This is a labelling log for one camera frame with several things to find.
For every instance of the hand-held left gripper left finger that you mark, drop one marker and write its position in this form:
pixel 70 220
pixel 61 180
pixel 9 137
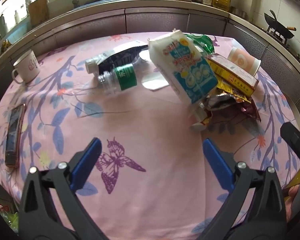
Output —
pixel 88 158

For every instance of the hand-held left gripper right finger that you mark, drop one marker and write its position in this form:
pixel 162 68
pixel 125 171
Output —
pixel 216 160

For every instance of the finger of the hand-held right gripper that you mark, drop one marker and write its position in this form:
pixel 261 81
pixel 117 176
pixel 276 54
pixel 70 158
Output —
pixel 296 142

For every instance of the crushed green can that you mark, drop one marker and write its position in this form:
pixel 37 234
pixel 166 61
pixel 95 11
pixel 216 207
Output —
pixel 201 41

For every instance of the white and red wrapper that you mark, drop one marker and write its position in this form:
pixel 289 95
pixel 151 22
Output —
pixel 202 122

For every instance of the dark red snack wrapper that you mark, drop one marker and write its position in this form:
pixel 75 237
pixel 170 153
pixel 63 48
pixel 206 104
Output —
pixel 252 110

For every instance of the crumpled silver foil wrapper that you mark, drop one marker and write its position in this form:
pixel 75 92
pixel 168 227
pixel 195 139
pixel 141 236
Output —
pixel 222 102

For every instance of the pink floral tablecloth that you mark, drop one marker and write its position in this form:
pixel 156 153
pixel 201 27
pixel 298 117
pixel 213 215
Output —
pixel 140 130

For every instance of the yellow snack wrapper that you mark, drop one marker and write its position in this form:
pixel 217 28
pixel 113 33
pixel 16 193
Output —
pixel 230 90

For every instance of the smartphone in pink case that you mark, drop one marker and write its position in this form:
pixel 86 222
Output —
pixel 14 135

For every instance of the yellow and red box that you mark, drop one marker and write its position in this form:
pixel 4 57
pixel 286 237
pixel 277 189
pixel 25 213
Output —
pixel 236 76

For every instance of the clear bottle with green label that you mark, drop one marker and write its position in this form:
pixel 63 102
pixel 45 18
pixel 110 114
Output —
pixel 123 77

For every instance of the white capped plastic bottle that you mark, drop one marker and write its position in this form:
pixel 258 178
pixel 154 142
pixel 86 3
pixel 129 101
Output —
pixel 91 65

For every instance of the orange paper cup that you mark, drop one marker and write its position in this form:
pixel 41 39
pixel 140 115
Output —
pixel 243 60

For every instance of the white and blue packet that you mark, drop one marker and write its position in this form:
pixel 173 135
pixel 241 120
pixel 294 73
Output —
pixel 182 65

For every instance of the dark bottle, white cap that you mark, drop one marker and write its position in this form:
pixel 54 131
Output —
pixel 117 58

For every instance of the white mug with pink print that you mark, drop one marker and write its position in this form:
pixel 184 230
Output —
pixel 27 66

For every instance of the wooden cutting board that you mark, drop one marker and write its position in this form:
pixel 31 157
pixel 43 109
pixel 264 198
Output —
pixel 38 11

